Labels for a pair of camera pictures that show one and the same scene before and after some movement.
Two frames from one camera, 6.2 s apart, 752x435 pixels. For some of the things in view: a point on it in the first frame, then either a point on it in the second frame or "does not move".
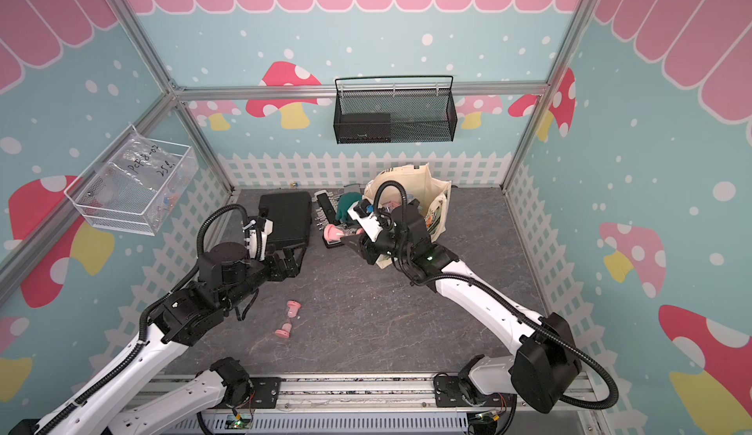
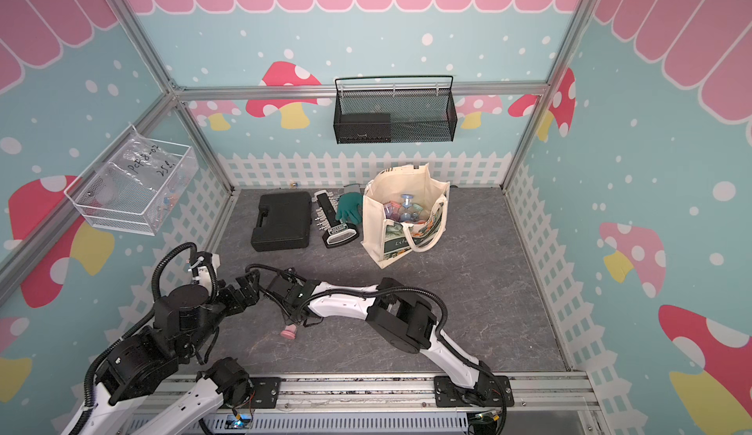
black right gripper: [366, 248] -> [285, 313]
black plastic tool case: [291, 214] does not move
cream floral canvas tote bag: [395, 187] does not move
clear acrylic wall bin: [137, 185] does not move
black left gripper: [293, 266] -> [251, 294]
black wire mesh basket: [396, 116] does not move
